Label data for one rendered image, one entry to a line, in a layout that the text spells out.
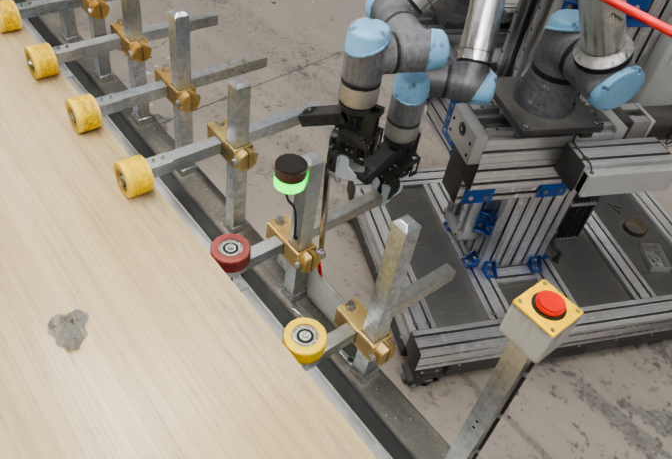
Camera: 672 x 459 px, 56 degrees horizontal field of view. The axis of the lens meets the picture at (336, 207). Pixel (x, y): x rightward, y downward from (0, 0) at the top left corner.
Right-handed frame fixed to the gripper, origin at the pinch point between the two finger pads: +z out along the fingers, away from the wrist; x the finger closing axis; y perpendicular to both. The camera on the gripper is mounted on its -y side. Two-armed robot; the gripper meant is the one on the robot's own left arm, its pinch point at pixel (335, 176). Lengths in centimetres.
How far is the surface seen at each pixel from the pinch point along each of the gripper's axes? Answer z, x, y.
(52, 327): 8, -56, -22
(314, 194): -3.6, -11.2, 1.3
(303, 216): 1.4, -13.2, 0.4
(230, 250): 8.2, -24.0, -9.2
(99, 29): 9, 24, -93
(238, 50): 95, 161, -145
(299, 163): -12.4, -14.5, -0.9
